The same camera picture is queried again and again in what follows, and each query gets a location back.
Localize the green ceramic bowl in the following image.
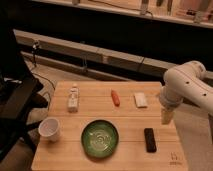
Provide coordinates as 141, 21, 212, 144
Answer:
81, 120, 119, 159

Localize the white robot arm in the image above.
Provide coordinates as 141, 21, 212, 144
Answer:
159, 61, 213, 124

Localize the white rectangular block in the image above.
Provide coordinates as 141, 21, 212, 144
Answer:
134, 93, 148, 108

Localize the black remote control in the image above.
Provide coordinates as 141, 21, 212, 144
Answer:
144, 128, 157, 153

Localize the orange carrot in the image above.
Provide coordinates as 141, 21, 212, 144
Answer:
111, 90, 120, 107

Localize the white tube bottle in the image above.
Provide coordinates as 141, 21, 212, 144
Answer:
67, 83, 79, 112

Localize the white paper cup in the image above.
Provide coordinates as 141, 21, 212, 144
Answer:
38, 117, 60, 142

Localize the black chair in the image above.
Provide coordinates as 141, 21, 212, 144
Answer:
0, 9, 49, 163

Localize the black floor cable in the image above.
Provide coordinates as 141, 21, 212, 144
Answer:
23, 54, 57, 92

